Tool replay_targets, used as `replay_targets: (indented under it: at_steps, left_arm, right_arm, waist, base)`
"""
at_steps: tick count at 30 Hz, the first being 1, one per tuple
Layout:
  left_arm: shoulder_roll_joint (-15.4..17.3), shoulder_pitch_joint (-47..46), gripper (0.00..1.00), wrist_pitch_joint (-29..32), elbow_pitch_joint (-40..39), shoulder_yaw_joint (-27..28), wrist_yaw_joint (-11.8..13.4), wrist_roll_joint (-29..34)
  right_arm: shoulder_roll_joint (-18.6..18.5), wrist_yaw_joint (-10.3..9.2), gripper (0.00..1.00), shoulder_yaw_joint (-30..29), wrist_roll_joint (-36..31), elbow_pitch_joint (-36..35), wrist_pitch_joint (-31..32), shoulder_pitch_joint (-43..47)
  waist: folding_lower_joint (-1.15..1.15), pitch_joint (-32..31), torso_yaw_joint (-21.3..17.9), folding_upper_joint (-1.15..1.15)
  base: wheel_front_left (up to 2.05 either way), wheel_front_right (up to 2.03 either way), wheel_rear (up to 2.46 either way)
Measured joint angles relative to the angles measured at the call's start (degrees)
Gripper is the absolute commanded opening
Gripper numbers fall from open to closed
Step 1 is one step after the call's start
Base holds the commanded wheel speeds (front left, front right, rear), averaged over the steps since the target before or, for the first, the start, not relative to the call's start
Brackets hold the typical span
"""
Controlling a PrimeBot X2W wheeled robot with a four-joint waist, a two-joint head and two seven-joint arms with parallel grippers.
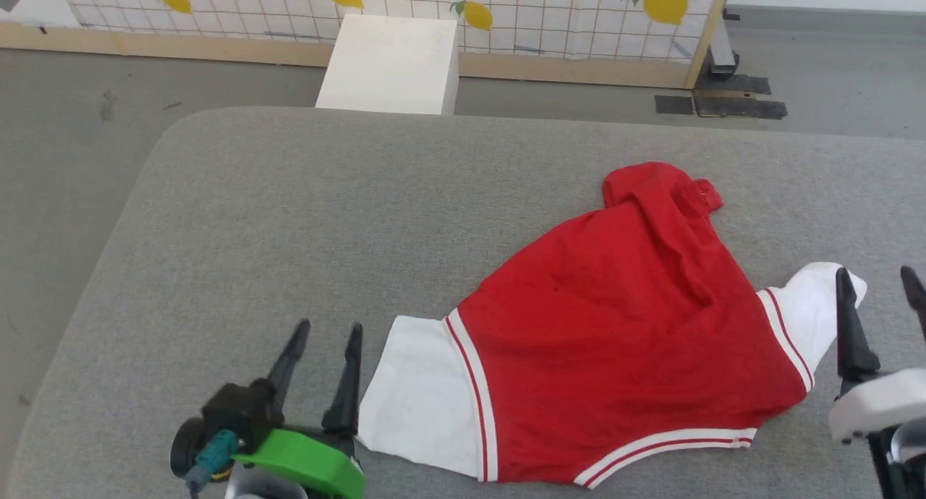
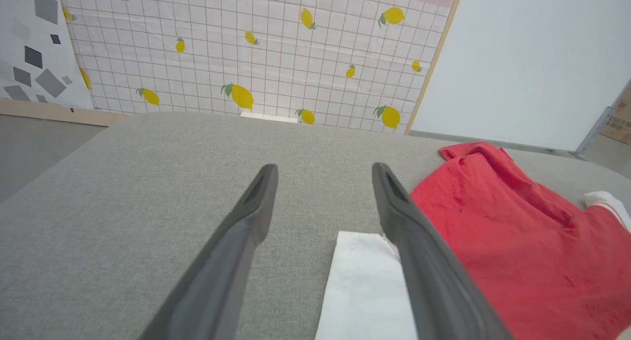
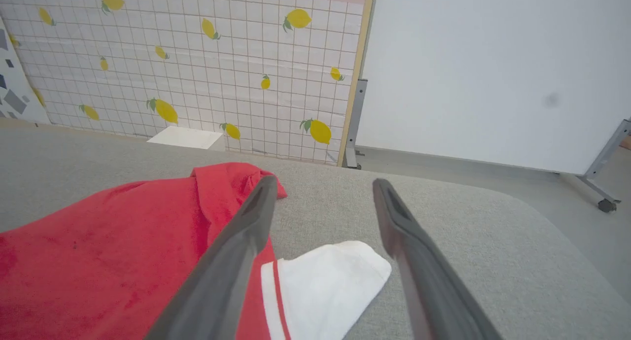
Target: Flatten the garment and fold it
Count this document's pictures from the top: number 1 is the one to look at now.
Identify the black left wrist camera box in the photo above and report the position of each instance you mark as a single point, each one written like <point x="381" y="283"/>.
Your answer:
<point x="239" y="412"/>

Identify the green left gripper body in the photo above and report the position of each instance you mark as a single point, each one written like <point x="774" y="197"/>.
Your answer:
<point x="311" y="463"/>

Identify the red and white basketball jersey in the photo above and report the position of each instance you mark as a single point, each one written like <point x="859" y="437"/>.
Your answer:
<point x="615" y="325"/>

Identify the lemon print wood-framed screen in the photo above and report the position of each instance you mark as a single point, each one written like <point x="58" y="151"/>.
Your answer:
<point x="434" y="14"/>

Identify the black metal screen foot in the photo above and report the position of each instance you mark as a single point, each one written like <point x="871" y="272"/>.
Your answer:
<point x="723" y="50"/>

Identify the large black floor mat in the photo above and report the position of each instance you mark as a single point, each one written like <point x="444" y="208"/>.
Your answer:
<point x="738" y="97"/>

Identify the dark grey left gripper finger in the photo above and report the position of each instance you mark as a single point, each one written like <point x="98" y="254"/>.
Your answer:
<point x="291" y="365"/>
<point x="349" y="390"/>

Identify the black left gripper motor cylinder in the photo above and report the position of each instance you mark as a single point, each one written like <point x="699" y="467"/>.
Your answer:
<point x="187" y="448"/>

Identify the grey fabric sofa cushion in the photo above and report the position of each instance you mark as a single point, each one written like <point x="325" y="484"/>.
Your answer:
<point x="362" y="231"/>

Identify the small black floor mat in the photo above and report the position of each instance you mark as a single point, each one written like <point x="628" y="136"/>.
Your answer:
<point x="674" y="105"/>

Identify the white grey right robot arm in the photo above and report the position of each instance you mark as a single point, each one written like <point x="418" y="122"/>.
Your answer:
<point x="901" y="463"/>

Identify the white rectangular box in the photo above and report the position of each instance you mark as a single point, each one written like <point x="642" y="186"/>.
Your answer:
<point x="391" y="65"/>

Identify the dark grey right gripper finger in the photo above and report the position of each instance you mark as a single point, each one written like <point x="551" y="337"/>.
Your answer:
<point x="854" y="340"/>
<point x="917" y="296"/>

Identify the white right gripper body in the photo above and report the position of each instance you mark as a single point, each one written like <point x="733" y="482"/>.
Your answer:
<point x="882" y="405"/>

